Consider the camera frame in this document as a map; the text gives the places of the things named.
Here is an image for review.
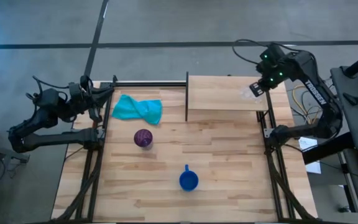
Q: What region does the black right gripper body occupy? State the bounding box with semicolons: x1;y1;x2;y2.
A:
255;57;288;90

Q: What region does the white paper sheet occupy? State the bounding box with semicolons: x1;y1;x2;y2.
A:
298;136;319;152
305;161;322;175

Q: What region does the wooden shelf with black legs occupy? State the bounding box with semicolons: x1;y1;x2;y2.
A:
184;71;270;123

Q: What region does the yellow cable bundle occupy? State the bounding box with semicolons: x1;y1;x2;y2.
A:
290;84;321;124

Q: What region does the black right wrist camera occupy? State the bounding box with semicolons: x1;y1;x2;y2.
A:
260;43;287;65

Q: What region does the blue mug with handle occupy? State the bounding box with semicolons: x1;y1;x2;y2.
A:
178;164;200;192

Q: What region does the clear plastic cup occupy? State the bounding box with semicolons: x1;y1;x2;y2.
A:
239;85;262;104

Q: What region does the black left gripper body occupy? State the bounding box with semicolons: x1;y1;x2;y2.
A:
85;85;111;108

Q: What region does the grey side desk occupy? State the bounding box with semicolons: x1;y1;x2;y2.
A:
330;65;358;152

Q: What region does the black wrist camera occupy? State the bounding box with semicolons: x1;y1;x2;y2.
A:
260;43;287;65
68;81;84;101

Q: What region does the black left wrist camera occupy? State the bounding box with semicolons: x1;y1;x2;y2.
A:
68;81;84;101

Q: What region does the teal cloth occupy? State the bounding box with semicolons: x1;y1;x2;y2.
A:
111;94;163;126

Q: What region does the purple ball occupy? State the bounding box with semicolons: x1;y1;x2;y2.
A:
133;128;154;148

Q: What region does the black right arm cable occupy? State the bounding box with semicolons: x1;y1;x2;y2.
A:
231;39;293;65

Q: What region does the black aluminium table frame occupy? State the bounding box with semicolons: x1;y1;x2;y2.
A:
53;74;318;224

